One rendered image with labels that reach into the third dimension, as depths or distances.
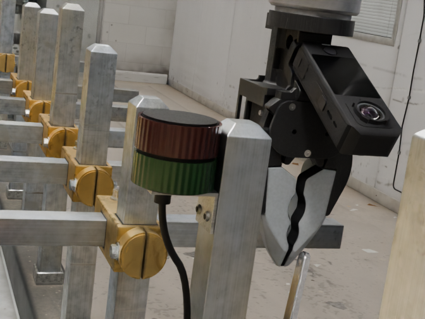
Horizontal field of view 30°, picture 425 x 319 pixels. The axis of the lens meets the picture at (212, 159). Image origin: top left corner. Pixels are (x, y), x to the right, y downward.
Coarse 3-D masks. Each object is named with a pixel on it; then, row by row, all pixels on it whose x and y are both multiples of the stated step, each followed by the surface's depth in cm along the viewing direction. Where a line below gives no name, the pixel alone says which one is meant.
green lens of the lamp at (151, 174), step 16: (144, 160) 54; (160, 160) 54; (144, 176) 54; (160, 176) 54; (176, 176) 54; (192, 176) 54; (208, 176) 55; (176, 192) 54; (192, 192) 54; (208, 192) 55
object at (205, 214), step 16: (144, 112) 56; (160, 112) 57; (176, 112) 58; (176, 160) 54; (192, 160) 54; (208, 160) 55; (160, 192) 54; (160, 208) 57; (208, 208) 57; (160, 224) 57; (208, 224) 57; (176, 256) 58
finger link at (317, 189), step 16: (304, 176) 66; (320, 176) 66; (304, 192) 66; (320, 192) 66; (288, 208) 71; (304, 208) 66; (320, 208) 67; (304, 224) 67; (320, 224) 67; (288, 240) 68; (304, 240) 67; (288, 256) 67
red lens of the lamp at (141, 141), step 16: (144, 128) 54; (160, 128) 53; (176, 128) 53; (192, 128) 53; (208, 128) 54; (144, 144) 54; (160, 144) 53; (176, 144) 53; (192, 144) 53; (208, 144) 54
